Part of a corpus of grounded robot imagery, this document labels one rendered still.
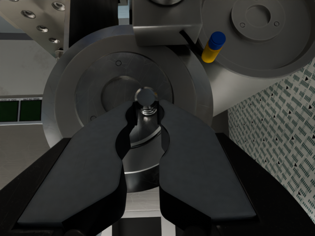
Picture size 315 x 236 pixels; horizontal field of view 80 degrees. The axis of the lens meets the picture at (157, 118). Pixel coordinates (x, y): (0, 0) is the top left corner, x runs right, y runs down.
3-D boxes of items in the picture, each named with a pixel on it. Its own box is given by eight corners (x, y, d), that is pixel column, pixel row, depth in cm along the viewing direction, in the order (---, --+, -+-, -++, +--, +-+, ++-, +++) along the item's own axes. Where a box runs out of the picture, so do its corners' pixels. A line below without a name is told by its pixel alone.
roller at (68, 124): (220, 71, 16) (154, 202, 14) (182, 118, 41) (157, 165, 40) (99, 12, 16) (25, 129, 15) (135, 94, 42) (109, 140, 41)
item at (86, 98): (97, 36, 15) (186, 70, 15) (104, 49, 17) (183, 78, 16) (56, 124, 14) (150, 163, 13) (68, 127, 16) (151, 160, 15)
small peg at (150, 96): (154, 83, 11) (160, 105, 11) (155, 95, 14) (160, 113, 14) (131, 89, 11) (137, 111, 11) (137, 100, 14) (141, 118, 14)
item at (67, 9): (74, -119, 21) (69, 33, 19) (118, 19, 45) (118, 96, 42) (70, -119, 21) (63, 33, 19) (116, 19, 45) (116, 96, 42)
